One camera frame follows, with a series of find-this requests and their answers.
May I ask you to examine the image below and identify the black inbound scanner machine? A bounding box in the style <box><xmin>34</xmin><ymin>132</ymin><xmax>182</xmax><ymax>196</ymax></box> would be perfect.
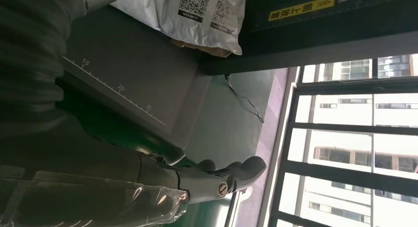
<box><xmin>61</xmin><ymin>0</ymin><xmax>418</xmax><ymax>152</ymax></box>

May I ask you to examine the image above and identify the green conveyor belt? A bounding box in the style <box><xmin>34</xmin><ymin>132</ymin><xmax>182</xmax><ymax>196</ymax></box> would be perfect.
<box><xmin>56</xmin><ymin>85</ymin><xmax>231</xmax><ymax>227</ymax></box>

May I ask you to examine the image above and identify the pale building outside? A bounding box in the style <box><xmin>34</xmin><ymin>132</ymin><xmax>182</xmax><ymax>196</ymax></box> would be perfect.
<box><xmin>278</xmin><ymin>54</ymin><xmax>418</xmax><ymax>227</ymax></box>

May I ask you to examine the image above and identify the black yellow label sticker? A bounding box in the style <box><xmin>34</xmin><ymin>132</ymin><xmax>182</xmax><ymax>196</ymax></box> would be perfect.
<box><xmin>267</xmin><ymin>0</ymin><xmax>418</xmax><ymax>23</ymax></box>

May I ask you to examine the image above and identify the thin black table cable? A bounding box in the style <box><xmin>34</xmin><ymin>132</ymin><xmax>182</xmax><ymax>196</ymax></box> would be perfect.
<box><xmin>224</xmin><ymin>73</ymin><xmax>265</xmax><ymax>124</ymax></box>

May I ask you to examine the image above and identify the aluminium conveyor frame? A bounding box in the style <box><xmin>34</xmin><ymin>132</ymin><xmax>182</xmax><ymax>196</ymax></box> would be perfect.
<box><xmin>224</xmin><ymin>186</ymin><xmax>254</xmax><ymax>227</ymax></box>

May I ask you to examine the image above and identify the black window frame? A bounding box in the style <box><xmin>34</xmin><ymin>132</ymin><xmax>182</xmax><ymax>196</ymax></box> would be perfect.
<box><xmin>268</xmin><ymin>52</ymin><xmax>418</xmax><ymax>227</ymax></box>

